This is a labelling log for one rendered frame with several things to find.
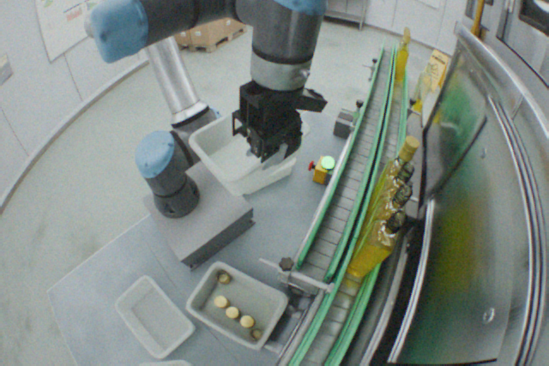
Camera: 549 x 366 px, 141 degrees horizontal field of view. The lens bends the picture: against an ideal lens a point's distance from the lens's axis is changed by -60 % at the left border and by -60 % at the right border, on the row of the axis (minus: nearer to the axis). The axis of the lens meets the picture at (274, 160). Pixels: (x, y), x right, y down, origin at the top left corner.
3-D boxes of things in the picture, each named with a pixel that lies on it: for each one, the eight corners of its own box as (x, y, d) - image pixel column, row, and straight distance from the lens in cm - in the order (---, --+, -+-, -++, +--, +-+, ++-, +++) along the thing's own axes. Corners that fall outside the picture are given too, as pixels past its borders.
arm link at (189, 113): (180, 165, 74) (111, 3, 75) (218, 139, 78) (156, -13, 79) (195, 174, 63) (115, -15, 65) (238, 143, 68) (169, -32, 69)
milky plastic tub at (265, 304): (261, 350, 70) (258, 352, 62) (192, 311, 74) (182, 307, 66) (289, 300, 71) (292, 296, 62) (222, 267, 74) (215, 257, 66)
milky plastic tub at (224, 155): (193, 164, 59) (184, 137, 53) (263, 122, 66) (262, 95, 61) (236, 212, 48) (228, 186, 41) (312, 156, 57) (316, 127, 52)
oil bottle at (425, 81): (419, 115, 119) (437, 68, 109) (409, 111, 118) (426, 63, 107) (418, 109, 124) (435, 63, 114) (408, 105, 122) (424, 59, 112)
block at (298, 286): (311, 301, 65) (316, 297, 58) (278, 287, 65) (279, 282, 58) (316, 290, 66) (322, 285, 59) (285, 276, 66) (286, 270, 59)
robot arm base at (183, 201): (147, 197, 81) (135, 179, 74) (182, 171, 83) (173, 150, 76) (172, 227, 72) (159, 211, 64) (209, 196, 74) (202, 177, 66)
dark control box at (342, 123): (348, 141, 107) (352, 127, 101) (332, 135, 107) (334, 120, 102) (352, 130, 113) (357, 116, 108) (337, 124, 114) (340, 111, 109)
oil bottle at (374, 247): (361, 279, 63) (399, 248, 44) (341, 271, 62) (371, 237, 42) (368, 259, 65) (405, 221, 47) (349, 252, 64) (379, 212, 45)
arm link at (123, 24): (75, 12, 72) (89, -15, 23) (111, -5, 73) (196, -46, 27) (84, 48, 73) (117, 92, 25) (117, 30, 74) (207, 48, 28)
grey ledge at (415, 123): (404, 231, 84) (419, 215, 76) (382, 224, 82) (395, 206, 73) (414, 96, 157) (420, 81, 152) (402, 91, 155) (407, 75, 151)
